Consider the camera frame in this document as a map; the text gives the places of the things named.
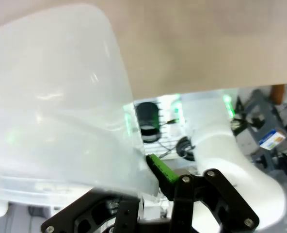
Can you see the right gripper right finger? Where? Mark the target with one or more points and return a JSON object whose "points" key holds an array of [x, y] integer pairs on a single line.
{"points": [[194, 194]]}

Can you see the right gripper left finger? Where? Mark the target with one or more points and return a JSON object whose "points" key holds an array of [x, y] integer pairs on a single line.
{"points": [[85, 216]]}

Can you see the clear plastic bin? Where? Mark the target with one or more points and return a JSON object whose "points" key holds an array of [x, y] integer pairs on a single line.
{"points": [[49, 97]]}

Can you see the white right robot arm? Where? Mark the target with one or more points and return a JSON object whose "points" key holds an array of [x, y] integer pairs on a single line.
{"points": [[218, 145]]}

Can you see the blue printed box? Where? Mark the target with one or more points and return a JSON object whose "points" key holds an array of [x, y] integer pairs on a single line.
{"points": [[272, 140]]}

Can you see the wooden table leg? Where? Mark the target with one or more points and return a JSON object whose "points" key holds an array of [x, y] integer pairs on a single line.
{"points": [[278, 93]]}

